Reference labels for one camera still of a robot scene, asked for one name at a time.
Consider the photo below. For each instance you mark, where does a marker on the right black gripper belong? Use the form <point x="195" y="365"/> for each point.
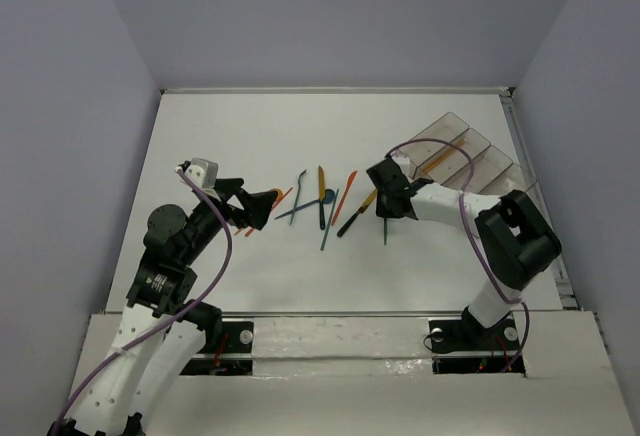
<point x="382" y="208"/>

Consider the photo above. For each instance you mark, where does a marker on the yellow knife dark handle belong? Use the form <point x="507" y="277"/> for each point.
<point x="321" y="196"/>

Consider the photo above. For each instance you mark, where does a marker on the orange spoon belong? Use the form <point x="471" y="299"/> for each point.
<point x="282" y="194"/>

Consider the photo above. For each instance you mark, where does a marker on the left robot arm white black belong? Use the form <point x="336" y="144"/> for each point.
<point x="161" y="327"/>

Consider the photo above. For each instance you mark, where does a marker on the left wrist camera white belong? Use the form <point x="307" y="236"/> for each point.
<point x="202" y="172"/>

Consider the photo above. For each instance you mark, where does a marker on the blue spoon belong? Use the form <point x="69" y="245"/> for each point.
<point x="329" y="195"/>

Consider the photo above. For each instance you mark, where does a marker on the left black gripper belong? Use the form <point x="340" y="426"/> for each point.
<point x="236" y="195"/>

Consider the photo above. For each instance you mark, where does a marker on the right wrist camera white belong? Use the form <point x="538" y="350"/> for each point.
<point x="402" y="161"/>

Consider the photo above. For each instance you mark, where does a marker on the orange plastic knife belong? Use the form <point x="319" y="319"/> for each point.
<point x="341" y="202"/>

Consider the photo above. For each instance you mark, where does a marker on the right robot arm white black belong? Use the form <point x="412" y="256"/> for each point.
<point x="508" y="233"/>

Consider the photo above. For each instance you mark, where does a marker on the clear four-compartment utensil organizer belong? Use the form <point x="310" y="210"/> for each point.
<point x="479" y="167"/>

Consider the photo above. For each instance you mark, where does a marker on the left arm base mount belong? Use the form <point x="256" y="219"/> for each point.
<point x="229" y="355"/>

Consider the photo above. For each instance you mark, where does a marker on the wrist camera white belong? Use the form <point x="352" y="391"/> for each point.
<point x="202" y="172"/>
<point x="402" y="161"/>

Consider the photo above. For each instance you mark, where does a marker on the teal curved spoon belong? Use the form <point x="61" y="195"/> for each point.
<point x="297" y="196"/>

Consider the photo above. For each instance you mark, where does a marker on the yellow knife black handle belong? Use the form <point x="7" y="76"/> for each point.
<point x="361" y="209"/>

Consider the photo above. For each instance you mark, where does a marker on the orange chopstick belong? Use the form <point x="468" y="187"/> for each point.
<point x="250" y="231"/>
<point x="243" y="230"/>

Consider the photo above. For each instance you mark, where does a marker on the teal chopstick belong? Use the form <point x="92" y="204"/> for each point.
<point x="328" y="225"/>

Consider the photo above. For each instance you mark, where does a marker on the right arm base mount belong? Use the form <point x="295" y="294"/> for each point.
<point x="454" y="353"/>

